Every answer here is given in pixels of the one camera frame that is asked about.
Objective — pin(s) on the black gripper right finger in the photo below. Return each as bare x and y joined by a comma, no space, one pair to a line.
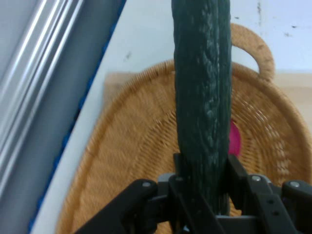
275,209

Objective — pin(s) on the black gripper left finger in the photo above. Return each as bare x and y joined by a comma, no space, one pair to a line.
136,209

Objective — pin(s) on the dark green cucumber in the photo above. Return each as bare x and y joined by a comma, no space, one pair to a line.
202,97

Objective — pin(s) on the magenta toy sweet potato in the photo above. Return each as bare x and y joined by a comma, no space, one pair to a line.
235,141

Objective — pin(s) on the light wooden cutting board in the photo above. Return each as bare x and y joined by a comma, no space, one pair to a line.
295,85

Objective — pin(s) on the aluminium frame rail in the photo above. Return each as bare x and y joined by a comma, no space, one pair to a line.
44,85

